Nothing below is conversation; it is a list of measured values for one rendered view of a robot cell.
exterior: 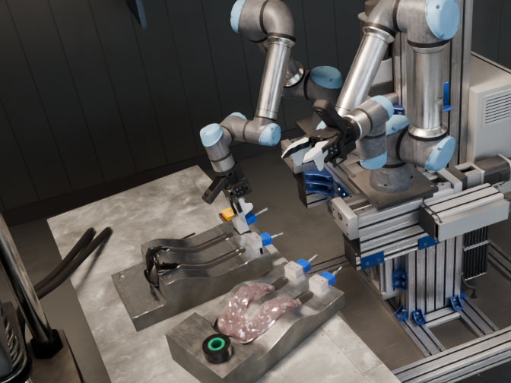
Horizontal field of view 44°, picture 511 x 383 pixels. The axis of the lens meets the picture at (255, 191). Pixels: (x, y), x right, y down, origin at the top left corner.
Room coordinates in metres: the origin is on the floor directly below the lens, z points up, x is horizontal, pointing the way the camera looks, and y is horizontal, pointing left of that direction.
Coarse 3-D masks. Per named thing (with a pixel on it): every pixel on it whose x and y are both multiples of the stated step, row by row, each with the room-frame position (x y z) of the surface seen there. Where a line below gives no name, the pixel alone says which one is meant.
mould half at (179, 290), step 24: (168, 240) 1.83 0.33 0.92; (192, 240) 1.86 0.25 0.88; (240, 240) 1.80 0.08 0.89; (144, 264) 1.78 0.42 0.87; (240, 264) 1.67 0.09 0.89; (264, 264) 1.70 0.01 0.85; (120, 288) 1.68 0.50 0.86; (144, 288) 1.66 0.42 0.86; (168, 288) 1.57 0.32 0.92; (192, 288) 1.60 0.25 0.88; (216, 288) 1.63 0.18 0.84; (144, 312) 1.54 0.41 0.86; (168, 312) 1.57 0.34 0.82
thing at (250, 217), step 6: (264, 210) 1.90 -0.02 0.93; (234, 216) 1.88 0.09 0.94; (246, 216) 1.87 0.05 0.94; (252, 216) 1.86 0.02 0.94; (234, 222) 1.86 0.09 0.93; (240, 222) 1.84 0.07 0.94; (246, 222) 1.85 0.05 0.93; (252, 222) 1.86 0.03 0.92; (240, 228) 1.84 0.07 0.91; (246, 228) 1.84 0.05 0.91
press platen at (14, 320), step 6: (6, 306) 1.46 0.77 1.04; (12, 306) 1.46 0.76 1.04; (6, 312) 1.43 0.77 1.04; (12, 312) 1.43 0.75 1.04; (12, 318) 1.40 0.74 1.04; (12, 324) 1.38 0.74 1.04; (18, 324) 1.41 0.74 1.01; (18, 330) 1.36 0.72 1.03; (18, 336) 1.32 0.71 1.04; (24, 348) 1.31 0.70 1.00; (30, 378) 1.17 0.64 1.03
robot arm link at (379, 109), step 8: (376, 96) 1.55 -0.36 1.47; (368, 104) 1.51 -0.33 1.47; (376, 104) 1.51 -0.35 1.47; (384, 104) 1.51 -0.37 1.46; (368, 112) 1.47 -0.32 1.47; (376, 112) 1.48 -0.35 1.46; (384, 112) 1.50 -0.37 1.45; (392, 112) 1.52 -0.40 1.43; (376, 120) 1.47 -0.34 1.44; (384, 120) 1.49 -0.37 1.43; (376, 128) 1.48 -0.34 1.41; (384, 128) 1.49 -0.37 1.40
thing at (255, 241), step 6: (246, 234) 1.78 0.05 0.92; (252, 234) 1.78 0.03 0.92; (258, 234) 1.77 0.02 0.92; (264, 234) 1.79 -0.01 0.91; (276, 234) 1.80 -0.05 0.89; (282, 234) 1.80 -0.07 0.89; (246, 240) 1.78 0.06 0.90; (252, 240) 1.74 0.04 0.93; (258, 240) 1.74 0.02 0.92; (264, 240) 1.75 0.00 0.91; (270, 240) 1.76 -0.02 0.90; (252, 246) 1.73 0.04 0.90; (258, 246) 1.74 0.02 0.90
